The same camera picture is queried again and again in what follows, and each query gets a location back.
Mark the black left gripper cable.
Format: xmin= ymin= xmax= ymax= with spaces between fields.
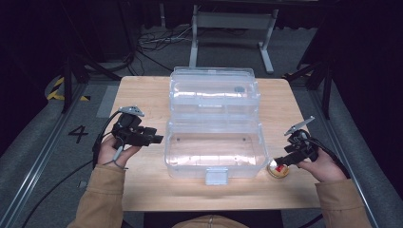
xmin=20 ymin=110 xmax=123 ymax=228

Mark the person's tan jacket torso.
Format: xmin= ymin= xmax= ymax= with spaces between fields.
xmin=172 ymin=214 xmax=250 ymax=228

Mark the clear plastic storage box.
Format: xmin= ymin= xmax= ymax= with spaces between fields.
xmin=163 ymin=66 xmax=270 ymax=186

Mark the black tripod stand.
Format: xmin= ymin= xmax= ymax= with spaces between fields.
xmin=61 ymin=52 xmax=123 ymax=114
xmin=282 ymin=58 xmax=335 ymax=121

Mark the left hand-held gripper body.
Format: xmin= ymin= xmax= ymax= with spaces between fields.
xmin=111 ymin=105 xmax=150 ymax=147

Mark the thin grey cord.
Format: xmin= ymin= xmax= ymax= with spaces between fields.
xmin=111 ymin=136 xmax=129 ymax=170

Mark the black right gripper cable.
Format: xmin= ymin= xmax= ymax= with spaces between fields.
xmin=308 ymin=136 xmax=352 ymax=179

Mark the bundle of floor cables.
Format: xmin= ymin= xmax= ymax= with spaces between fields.
xmin=126 ymin=24 xmax=195 ymax=73

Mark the person's left hand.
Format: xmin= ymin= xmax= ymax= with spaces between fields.
xmin=97 ymin=136 xmax=142 ymax=169

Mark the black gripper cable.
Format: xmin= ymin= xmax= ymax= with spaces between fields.
xmin=20 ymin=110 xmax=123 ymax=228
xmin=308 ymin=136 xmax=352 ymax=179

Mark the person's right hand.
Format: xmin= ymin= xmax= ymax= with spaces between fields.
xmin=297 ymin=148 xmax=348 ymax=183

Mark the metal floor rail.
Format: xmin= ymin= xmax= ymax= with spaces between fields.
xmin=308 ymin=89 xmax=397 ymax=228
xmin=0 ymin=83 xmax=88 ymax=228

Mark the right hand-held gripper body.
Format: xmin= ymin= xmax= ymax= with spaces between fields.
xmin=283 ymin=115 xmax=319 ymax=163

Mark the small round yellow container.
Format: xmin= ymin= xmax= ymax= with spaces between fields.
xmin=266 ymin=158 xmax=290 ymax=179

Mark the grey metal table frame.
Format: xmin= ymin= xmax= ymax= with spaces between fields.
xmin=188 ymin=4 xmax=279 ymax=75

